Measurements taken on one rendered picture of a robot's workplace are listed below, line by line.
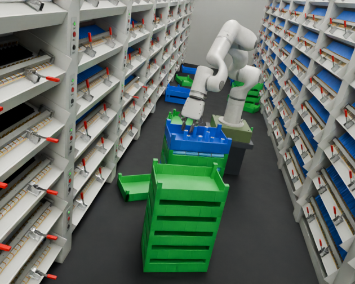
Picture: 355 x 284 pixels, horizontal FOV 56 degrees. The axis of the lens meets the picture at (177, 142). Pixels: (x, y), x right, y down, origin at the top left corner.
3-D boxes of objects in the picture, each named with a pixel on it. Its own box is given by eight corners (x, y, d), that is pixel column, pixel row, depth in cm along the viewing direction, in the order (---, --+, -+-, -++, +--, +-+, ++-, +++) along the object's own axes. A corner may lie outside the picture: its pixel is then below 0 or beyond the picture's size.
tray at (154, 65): (157, 70, 320) (164, 58, 315) (143, 85, 265) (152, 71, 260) (139, 58, 318) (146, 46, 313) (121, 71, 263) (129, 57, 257)
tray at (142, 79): (141, 88, 257) (147, 78, 253) (118, 113, 202) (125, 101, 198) (118, 74, 254) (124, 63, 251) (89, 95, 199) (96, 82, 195)
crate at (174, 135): (217, 137, 183) (221, 123, 179) (228, 154, 165) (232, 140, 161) (164, 132, 176) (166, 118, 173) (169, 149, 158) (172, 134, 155)
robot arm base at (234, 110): (243, 121, 250) (249, 97, 243) (243, 129, 233) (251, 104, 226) (218, 115, 252) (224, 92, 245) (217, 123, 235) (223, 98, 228)
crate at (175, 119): (189, 140, 292) (190, 133, 287) (166, 135, 293) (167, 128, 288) (193, 119, 314) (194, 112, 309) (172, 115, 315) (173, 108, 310)
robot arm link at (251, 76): (231, 94, 243) (240, 62, 233) (256, 101, 236) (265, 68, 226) (226, 97, 233) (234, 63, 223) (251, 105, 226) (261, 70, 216)
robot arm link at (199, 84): (210, 97, 168) (194, 93, 173) (218, 71, 168) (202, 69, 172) (203, 92, 161) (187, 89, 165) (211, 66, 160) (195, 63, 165)
